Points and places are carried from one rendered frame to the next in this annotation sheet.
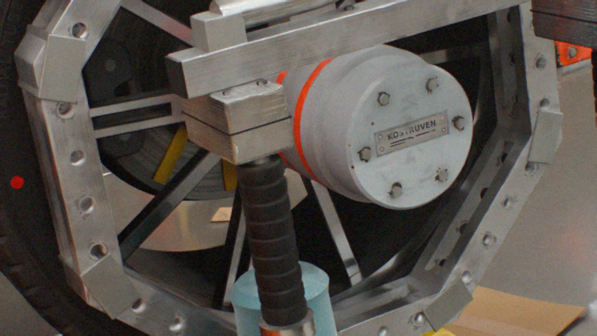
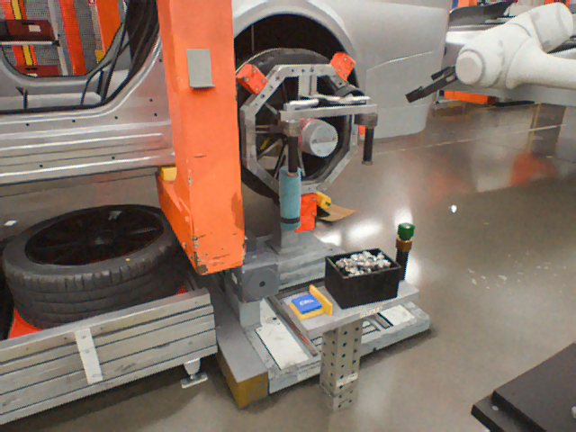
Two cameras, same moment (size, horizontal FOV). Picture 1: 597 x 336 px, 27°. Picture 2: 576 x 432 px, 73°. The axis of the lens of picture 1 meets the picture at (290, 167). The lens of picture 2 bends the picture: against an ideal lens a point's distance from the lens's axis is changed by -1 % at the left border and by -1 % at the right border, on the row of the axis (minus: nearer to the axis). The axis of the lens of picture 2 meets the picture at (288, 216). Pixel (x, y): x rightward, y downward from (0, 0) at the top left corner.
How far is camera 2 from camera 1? 0.51 m
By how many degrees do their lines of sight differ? 5
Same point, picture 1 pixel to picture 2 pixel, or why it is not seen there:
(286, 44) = (302, 112)
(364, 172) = (312, 146)
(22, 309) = not seen: hidden behind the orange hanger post
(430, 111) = (328, 135)
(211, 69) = (286, 115)
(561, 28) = (359, 121)
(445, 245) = (326, 173)
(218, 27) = (289, 106)
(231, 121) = (289, 126)
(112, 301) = (253, 167)
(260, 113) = (295, 126)
